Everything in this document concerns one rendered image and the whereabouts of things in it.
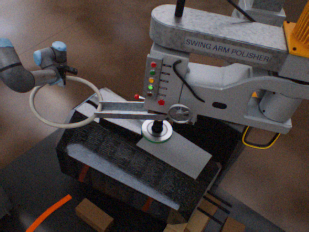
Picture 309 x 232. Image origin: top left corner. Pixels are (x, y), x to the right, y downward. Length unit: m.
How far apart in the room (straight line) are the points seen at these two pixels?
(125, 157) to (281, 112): 1.01
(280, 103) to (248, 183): 1.45
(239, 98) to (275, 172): 1.69
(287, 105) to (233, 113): 0.28
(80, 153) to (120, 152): 0.30
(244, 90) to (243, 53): 0.23
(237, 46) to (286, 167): 2.08
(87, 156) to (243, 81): 1.17
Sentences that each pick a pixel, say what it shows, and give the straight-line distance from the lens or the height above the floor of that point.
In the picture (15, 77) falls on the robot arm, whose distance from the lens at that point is 1.45.
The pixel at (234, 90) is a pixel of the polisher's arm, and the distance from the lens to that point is 1.58.
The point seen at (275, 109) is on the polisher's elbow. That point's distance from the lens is 1.70.
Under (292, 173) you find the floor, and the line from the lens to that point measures 3.29.
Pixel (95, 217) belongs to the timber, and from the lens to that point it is 2.42.
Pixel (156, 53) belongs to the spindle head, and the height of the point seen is 1.51.
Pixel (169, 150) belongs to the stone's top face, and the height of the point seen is 0.80.
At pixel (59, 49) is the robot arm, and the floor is 1.20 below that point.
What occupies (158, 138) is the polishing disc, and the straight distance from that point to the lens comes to 1.96.
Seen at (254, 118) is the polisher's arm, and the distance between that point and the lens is 1.74.
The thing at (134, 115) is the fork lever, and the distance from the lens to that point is 1.87.
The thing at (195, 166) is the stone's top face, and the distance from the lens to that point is 1.91.
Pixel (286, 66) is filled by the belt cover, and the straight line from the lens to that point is 1.48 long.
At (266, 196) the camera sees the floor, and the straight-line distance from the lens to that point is 2.99.
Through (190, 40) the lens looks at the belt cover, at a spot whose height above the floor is 1.62.
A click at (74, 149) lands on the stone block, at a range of 2.16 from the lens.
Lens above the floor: 2.35
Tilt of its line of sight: 48 degrees down
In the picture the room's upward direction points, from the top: 10 degrees clockwise
